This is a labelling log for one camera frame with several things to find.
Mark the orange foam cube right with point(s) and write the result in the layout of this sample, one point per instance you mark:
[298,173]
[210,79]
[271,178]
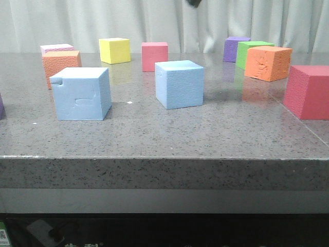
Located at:
[268,63]

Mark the orange foam cube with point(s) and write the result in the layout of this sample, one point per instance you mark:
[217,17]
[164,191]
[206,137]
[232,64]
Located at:
[55,61]
[268,63]

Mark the orange foam cube left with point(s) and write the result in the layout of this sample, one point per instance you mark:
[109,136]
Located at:
[55,61]

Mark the green foam cube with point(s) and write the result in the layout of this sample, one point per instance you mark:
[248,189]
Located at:
[242,49]

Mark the purple foam cube left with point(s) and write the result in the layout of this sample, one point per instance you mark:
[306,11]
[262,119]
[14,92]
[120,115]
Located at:
[2,108]

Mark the red foam cube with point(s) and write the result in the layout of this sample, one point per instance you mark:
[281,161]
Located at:
[306,93]
[153,52]

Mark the yellow foam cube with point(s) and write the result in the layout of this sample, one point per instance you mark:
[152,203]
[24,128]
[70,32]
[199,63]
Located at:
[115,50]

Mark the red foam cube back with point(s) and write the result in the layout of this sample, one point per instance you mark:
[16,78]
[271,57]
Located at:
[153,52]

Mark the red foam cube right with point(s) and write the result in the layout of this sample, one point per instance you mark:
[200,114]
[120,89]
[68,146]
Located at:
[306,93]

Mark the white curtain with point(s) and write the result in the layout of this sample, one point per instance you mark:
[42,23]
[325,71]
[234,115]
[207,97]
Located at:
[300,25]

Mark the purple foam cube right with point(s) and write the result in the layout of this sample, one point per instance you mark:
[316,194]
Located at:
[230,48]

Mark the light blue dented foam cube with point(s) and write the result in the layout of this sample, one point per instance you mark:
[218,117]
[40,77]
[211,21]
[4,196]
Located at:
[81,93]

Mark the pink foam cube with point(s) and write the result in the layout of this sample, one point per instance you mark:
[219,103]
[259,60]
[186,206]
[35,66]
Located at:
[55,47]

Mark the purple foam cube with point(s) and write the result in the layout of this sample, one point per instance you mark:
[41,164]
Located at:
[2,108]
[230,48]

